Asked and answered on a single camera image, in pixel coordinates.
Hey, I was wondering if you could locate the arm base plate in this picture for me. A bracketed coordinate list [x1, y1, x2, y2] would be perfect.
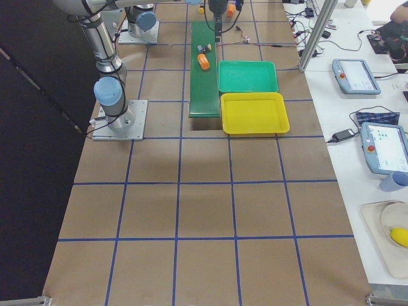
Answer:
[118, 20, 160, 45]
[92, 99, 149, 141]

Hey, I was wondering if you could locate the orange cylinder printed 4680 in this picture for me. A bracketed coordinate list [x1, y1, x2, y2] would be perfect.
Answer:
[197, 54, 210, 71]

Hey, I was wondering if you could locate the aluminium frame post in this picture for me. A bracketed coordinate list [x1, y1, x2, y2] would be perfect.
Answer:
[298, 0, 338, 73]

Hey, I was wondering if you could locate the green conveyor belt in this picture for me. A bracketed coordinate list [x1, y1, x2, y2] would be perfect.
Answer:
[189, 21, 221, 118]

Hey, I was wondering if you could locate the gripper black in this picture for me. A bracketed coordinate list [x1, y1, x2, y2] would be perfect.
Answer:
[208, 0, 228, 15]

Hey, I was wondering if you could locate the blue cup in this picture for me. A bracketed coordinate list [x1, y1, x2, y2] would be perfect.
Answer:
[379, 171, 407, 192]

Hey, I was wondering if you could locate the near teach pendant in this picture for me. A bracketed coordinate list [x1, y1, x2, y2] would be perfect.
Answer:
[360, 122, 407, 175]

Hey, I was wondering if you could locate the beige plate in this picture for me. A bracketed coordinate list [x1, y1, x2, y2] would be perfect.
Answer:
[381, 203, 407, 249]

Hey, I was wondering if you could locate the yellow lemon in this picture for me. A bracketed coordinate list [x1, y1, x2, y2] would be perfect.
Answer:
[390, 228, 408, 248]

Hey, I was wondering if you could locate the blue patterned cloth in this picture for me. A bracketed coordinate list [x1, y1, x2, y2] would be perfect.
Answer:
[356, 112, 400, 125]

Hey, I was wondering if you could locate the teach pendant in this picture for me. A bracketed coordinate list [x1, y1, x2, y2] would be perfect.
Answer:
[360, 122, 407, 175]
[331, 59, 381, 96]

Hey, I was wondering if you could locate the yellow plastic tray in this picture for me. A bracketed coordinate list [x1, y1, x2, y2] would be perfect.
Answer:
[221, 92, 290, 135]

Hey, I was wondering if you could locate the red black power wire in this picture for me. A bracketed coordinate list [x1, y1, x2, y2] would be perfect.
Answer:
[219, 25, 300, 49]

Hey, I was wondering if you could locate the black power adapter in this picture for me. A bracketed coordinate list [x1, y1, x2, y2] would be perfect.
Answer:
[329, 129, 355, 143]

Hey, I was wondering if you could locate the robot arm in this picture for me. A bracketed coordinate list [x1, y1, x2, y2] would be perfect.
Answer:
[54, 1, 160, 140]
[124, 1, 228, 38]

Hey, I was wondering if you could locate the green plastic tray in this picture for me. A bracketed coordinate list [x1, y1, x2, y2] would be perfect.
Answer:
[218, 61, 279, 93]

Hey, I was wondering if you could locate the far teach pendant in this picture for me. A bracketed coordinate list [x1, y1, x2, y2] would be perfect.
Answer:
[331, 59, 381, 96]

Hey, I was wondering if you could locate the plain orange cylinder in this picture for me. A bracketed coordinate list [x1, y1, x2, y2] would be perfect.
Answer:
[226, 3, 236, 18]

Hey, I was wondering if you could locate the beige tray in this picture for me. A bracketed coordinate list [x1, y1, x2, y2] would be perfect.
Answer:
[360, 200, 407, 280]

